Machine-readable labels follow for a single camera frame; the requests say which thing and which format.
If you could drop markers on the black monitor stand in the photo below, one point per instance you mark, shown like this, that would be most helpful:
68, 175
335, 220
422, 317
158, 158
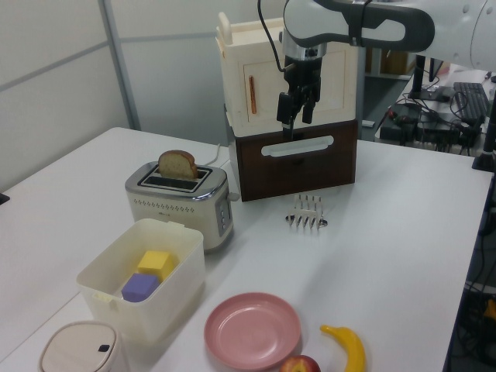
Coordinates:
420, 77

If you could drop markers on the cream chrome toaster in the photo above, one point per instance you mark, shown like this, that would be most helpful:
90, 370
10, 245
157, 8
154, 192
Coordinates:
170, 209

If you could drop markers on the purple cube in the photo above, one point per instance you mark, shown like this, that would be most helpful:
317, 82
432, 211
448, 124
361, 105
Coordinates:
137, 288

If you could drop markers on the cream wooden cabinet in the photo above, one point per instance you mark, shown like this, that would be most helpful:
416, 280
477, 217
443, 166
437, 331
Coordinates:
236, 77

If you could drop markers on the light wooden shelf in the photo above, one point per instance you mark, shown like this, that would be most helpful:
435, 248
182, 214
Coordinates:
391, 62

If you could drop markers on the white toaster lever knob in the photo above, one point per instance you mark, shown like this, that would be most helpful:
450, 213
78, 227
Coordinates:
233, 197

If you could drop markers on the yellow banana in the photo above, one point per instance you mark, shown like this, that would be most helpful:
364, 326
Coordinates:
354, 348

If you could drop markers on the yellow cube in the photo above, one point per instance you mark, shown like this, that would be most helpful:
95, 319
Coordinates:
153, 261

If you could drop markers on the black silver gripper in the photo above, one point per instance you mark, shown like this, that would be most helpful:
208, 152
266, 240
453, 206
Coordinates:
304, 69

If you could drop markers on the black keyboard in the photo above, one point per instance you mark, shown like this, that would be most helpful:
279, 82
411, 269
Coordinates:
470, 100

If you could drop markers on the dark brown drawer box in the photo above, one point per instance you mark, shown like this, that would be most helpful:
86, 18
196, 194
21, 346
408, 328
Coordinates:
294, 174

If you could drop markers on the pink plate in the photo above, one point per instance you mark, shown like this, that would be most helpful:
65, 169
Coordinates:
252, 329

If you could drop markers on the brown bread slice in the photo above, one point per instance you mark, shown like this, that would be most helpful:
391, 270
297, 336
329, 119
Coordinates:
176, 164

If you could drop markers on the red apple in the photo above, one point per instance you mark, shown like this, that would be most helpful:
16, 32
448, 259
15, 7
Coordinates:
300, 365

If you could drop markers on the metal toast rack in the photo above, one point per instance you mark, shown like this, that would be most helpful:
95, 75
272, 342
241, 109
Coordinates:
306, 221

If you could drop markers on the white plastic storage container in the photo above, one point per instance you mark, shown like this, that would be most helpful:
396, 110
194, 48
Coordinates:
174, 294

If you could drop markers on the beige lidded trash can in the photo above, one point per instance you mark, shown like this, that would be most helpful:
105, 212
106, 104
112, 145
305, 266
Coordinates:
77, 348

